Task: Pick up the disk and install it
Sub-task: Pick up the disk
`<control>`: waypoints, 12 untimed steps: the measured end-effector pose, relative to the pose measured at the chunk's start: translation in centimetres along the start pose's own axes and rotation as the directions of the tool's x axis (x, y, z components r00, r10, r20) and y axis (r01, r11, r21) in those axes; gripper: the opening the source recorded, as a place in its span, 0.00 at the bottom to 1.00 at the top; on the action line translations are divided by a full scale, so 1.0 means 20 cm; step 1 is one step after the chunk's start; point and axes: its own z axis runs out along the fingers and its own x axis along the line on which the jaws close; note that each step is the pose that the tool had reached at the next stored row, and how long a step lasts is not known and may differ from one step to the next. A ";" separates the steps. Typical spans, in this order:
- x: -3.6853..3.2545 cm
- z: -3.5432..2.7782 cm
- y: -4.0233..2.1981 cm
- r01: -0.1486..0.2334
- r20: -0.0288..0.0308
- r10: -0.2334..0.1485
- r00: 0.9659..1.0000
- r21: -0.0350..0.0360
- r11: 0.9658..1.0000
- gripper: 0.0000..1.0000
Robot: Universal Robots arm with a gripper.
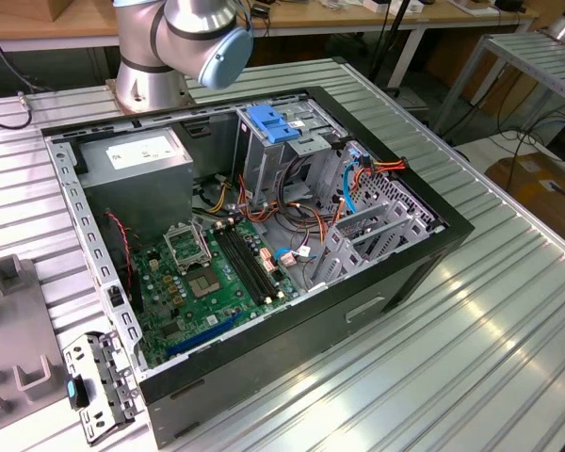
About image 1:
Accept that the grey power supply unit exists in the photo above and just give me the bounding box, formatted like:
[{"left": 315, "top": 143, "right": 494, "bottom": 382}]
[{"left": 77, "top": 126, "right": 195, "bottom": 244}]

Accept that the metal slat side table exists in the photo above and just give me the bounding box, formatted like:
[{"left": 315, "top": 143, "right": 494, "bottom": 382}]
[{"left": 432, "top": 30, "right": 565, "bottom": 137}]

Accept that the black open PC case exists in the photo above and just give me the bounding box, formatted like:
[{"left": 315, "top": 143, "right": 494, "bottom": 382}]
[{"left": 40, "top": 86, "right": 476, "bottom": 451}]

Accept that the multicolour power wire bundle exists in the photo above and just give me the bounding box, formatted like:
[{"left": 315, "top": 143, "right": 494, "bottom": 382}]
[{"left": 192, "top": 173, "right": 345, "bottom": 246}]

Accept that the CPU socket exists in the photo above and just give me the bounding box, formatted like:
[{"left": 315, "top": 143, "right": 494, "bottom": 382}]
[{"left": 186, "top": 266, "right": 223, "bottom": 300}]

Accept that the grey metal card bracket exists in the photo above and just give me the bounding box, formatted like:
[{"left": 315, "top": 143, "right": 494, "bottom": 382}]
[{"left": 61, "top": 329, "right": 142, "bottom": 446}]

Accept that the black teal latch clip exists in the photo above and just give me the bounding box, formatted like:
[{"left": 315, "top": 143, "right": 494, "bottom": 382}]
[{"left": 65, "top": 374, "right": 89, "bottom": 409}]

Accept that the grey metal drive cage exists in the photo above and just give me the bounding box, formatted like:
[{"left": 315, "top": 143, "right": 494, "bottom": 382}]
[{"left": 233, "top": 96, "right": 349, "bottom": 208}]

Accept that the metal socket cover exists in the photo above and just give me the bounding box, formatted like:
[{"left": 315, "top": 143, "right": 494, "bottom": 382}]
[{"left": 163, "top": 223, "right": 213, "bottom": 274}]

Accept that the green motherboard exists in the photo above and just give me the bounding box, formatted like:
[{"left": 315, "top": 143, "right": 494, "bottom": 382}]
[{"left": 131, "top": 218, "right": 302, "bottom": 366}]

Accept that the orange red power wire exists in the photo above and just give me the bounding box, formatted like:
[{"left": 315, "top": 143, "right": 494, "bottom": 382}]
[{"left": 363, "top": 157, "right": 409, "bottom": 179}]

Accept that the grey parts rack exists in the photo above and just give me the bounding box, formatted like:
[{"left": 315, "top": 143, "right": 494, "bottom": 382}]
[{"left": 0, "top": 253, "right": 72, "bottom": 437}]

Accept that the black RAM slot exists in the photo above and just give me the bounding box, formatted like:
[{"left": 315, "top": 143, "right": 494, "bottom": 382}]
[
  {"left": 226, "top": 224, "right": 283, "bottom": 299},
  {"left": 214, "top": 228, "right": 270, "bottom": 305}
]

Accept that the blue expansion slot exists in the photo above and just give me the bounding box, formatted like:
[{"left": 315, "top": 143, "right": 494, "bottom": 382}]
[{"left": 165, "top": 310, "right": 244, "bottom": 359}]

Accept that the cable with metal plug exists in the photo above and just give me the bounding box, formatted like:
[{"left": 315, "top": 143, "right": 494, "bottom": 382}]
[{"left": 0, "top": 21, "right": 34, "bottom": 129}]

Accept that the grey metal disk bay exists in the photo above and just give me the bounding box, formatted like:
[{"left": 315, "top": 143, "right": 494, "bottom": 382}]
[{"left": 310, "top": 140, "right": 446, "bottom": 288}]

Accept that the blue data wire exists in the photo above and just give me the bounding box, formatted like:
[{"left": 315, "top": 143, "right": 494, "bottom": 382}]
[{"left": 342, "top": 149, "right": 366, "bottom": 213}]

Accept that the cardboard box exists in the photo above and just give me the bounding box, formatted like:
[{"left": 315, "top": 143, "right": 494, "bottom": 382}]
[{"left": 484, "top": 153, "right": 565, "bottom": 246}]

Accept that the blue plastic drive latch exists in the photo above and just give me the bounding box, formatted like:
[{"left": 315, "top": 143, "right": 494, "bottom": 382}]
[{"left": 247, "top": 104, "right": 302, "bottom": 145}]

